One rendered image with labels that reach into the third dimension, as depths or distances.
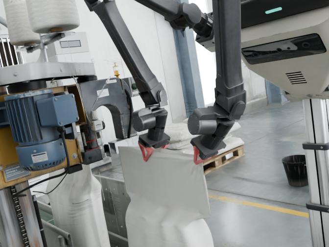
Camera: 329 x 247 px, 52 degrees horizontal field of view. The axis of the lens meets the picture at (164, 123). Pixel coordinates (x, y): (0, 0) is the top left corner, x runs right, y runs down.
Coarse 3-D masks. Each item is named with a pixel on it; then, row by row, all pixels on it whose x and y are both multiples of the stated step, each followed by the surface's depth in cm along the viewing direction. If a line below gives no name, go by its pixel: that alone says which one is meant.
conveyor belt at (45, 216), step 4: (40, 212) 282; (44, 212) 280; (44, 216) 271; (48, 216) 269; (52, 216) 268; (44, 220) 262; (48, 220) 261; (52, 220) 259; (52, 224) 251; (112, 244) 204
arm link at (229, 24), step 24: (216, 0) 74; (240, 0) 75; (216, 24) 78; (240, 24) 78; (216, 48) 82; (240, 48) 82; (216, 72) 88; (240, 72) 86; (216, 96) 93; (240, 96) 89
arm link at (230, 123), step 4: (216, 120) 91; (220, 120) 92; (224, 120) 93; (228, 120) 93; (232, 120) 94; (220, 124) 93; (224, 124) 92; (228, 124) 93; (232, 124) 93; (216, 128) 94; (220, 128) 93; (224, 128) 93; (228, 128) 93; (216, 132) 95; (220, 132) 94; (224, 132) 94; (220, 136) 95; (224, 136) 96
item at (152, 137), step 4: (152, 128) 118; (156, 128) 117; (160, 128) 117; (164, 128) 120; (148, 132) 120; (152, 132) 118; (156, 132) 118; (160, 132) 118; (140, 136) 120; (144, 136) 121; (148, 136) 120; (152, 136) 119; (156, 136) 119; (160, 136) 119; (164, 136) 123; (168, 136) 124; (140, 140) 120; (144, 140) 119; (148, 140) 119; (152, 140) 120; (156, 140) 120; (160, 140) 120; (164, 140) 122; (148, 144) 117; (152, 144) 118
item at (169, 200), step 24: (144, 168) 128; (168, 168) 116; (192, 168) 109; (144, 192) 133; (168, 192) 119; (192, 192) 111; (144, 216) 125; (168, 216) 118; (192, 216) 112; (144, 240) 125; (168, 240) 115; (192, 240) 112
